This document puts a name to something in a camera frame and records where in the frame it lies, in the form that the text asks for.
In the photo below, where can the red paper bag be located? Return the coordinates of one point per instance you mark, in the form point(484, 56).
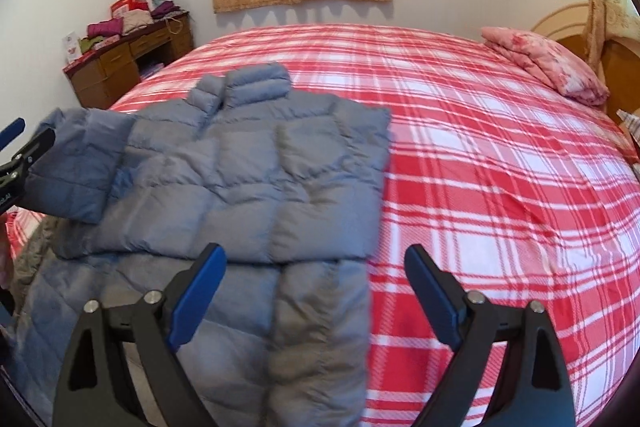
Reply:
point(125, 4)

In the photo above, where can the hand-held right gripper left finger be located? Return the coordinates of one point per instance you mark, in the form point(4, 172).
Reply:
point(200, 297)

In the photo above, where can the folded green clothing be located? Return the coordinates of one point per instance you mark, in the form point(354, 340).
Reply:
point(90, 43)

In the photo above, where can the folded magenta clothing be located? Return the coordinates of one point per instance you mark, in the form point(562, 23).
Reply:
point(105, 28)

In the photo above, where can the folded purple clothing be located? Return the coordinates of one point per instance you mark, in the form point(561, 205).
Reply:
point(167, 10)

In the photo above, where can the olive knitted cloth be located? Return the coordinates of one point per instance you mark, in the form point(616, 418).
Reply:
point(32, 252)

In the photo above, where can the folded pink floral quilt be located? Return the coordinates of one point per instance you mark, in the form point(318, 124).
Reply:
point(550, 57)

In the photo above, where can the bed with red plaid sheet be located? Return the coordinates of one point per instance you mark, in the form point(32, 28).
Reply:
point(475, 207)

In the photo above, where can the beige patterned side curtain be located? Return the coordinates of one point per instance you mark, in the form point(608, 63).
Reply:
point(607, 12)

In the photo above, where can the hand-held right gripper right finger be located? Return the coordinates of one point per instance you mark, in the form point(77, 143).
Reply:
point(431, 297)

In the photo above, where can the grey-blue puffer jacket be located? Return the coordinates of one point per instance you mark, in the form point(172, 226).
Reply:
point(240, 187)

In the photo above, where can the white card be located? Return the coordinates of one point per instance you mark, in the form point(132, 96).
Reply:
point(71, 45)

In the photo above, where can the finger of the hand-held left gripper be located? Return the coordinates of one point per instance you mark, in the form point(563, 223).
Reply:
point(35, 149)
point(12, 129)

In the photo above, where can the folded beige clothing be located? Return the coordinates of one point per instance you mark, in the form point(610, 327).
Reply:
point(135, 22)

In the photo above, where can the striped pillow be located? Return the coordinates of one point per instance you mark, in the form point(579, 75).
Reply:
point(631, 129)

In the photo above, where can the wooden headboard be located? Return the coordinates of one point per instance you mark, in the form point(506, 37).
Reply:
point(620, 72)

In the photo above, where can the brown wooden desk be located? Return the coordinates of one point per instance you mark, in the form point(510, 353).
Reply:
point(115, 62)

